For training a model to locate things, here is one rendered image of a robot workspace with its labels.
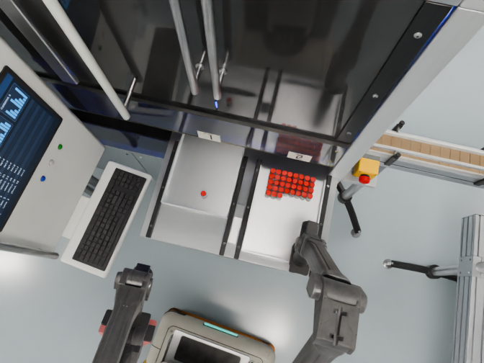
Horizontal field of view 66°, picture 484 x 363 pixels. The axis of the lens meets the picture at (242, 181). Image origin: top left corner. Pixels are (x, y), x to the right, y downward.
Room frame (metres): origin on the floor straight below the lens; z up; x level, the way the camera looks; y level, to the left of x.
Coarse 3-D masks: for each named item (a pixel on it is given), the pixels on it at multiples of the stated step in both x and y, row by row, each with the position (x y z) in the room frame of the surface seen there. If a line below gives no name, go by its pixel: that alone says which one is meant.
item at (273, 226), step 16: (256, 192) 0.37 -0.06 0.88; (320, 192) 0.37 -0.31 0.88; (256, 208) 0.30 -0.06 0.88; (272, 208) 0.30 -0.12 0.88; (288, 208) 0.30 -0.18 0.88; (304, 208) 0.31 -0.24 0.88; (320, 208) 0.30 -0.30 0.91; (256, 224) 0.24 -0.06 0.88; (272, 224) 0.24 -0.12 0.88; (288, 224) 0.24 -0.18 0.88; (256, 240) 0.18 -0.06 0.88; (272, 240) 0.18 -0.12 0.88; (288, 240) 0.18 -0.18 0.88; (272, 256) 0.12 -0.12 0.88; (288, 256) 0.12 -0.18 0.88
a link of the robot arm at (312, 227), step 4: (308, 220) 0.22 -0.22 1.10; (304, 224) 0.21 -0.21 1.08; (308, 224) 0.20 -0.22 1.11; (312, 224) 0.21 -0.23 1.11; (316, 224) 0.21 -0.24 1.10; (304, 228) 0.19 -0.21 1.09; (308, 228) 0.19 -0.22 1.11; (312, 228) 0.19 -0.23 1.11; (316, 228) 0.19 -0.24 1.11; (300, 232) 0.18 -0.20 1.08; (304, 232) 0.18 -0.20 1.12; (308, 232) 0.18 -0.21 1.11; (312, 232) 0.18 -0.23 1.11; (316, 232) 0.18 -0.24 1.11; (300, 236) 0.16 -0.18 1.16; (316, 236) 0.16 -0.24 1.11; (296, 240) 0.15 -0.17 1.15; (300, 240) 0.14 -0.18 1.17; (296, 244) 0.13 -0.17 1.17; (300, 244) 0.13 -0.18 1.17; (296, 248) 0.12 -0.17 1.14
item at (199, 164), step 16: (192, 144) 0.56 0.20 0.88; (208, 144) 0.56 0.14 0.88; (224, 144) 0.57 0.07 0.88; (176, 160) 0.49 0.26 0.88; (192, 160) 0.49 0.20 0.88; (208, 160) 0.50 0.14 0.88; (224, 160) 0.50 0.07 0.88; (240, 160) 0.50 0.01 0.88; (176, 176) 0.42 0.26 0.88; (192, 176) 0.43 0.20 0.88; (208, 176) 0.43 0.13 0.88; (224, 176) 0.43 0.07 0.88; (176, 192) 0.36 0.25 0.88; (192, 192) 0.36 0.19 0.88; (208, 192) 0.36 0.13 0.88; (224, 192) 0.36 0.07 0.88; (192, 208) 0.29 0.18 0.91; (208, 208) 0.30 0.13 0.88; (224, 208) 0.30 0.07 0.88
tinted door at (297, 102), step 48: (240, 0) 0.53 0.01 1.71; (288, 0) 0.51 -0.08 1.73; (336, 0) 0.49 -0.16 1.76; (384, 0) 0.47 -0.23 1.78; (240, 48) 0.53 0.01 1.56; (288, 48) 0.50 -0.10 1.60; (336, 48) 0.48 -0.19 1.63; (384, 48) 0.46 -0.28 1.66; (240, 96) 0.53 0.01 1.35; (288, 96) 0.50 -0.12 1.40; (336, 96) 0.47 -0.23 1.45
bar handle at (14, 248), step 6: (0, 246) 0.10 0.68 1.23; (6, 246) 0.11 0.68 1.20; (12, 246) 0.11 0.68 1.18; (18, 246) 0.11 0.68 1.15; (24, 246) 0.12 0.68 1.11; (12, 252) 0.09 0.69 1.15; (18, 252) 0.10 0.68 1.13; (24, 252) 0.10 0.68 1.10; (30, 252) 0.10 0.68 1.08; (36, 252) 0.10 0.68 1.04; (42, 252) 0.11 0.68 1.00; (48, 252) 0.11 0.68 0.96; (54, 252) 0.12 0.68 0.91; (48, 258) 0.09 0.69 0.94; (54, 258) 0.10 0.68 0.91
